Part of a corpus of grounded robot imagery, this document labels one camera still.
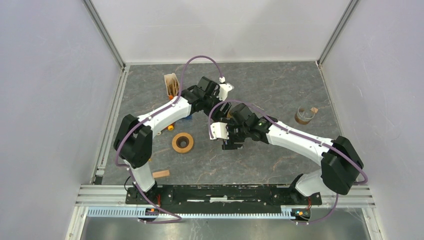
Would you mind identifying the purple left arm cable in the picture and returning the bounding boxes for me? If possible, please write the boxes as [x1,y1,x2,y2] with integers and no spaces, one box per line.
[114,55,224,225]

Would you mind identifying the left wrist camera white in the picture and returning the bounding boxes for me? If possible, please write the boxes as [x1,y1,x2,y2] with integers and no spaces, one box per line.
[218,76,234,101]

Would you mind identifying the brown filters in box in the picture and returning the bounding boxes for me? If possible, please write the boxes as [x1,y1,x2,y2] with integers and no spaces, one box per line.
[166,78,179,97]

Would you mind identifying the red toy brick car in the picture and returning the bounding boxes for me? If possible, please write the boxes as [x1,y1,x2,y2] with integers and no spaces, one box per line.
[156,122,175,136]

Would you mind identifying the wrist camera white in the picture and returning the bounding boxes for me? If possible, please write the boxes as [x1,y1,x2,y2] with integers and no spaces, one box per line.
[210,122,229,140]
[218,76,234,101]

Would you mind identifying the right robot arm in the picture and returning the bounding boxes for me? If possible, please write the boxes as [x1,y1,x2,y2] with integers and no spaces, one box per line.
[209,103,364,204]

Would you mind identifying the wooden rectangular block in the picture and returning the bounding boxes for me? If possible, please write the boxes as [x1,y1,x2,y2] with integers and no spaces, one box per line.
[152,169,171,179]

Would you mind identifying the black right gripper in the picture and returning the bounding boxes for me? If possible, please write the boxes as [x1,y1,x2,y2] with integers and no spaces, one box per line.
[220,117,249,151]

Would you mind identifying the orange coffee filter box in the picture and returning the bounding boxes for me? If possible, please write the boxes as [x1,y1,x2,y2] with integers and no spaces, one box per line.
[164,73,180,100]

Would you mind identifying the glass beaker with wood band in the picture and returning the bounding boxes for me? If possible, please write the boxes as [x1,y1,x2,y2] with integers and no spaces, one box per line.
[294,105,316,125]

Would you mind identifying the slotted aluminium rail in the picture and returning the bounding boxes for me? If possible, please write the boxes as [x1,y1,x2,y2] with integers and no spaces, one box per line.
[86,206,294,220]

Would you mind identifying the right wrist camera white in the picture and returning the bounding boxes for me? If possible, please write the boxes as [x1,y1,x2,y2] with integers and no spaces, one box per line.
[210,122,229,140]

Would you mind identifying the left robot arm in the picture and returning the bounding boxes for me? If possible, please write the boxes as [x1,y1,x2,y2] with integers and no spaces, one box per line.
[113,77,234,204]

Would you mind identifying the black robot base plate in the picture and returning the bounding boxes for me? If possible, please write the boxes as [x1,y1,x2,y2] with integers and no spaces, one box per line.
[125,184,322,214]

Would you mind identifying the wooden dripper ring holder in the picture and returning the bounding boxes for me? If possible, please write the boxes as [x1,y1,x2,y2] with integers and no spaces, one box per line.
[171,132,194,154]

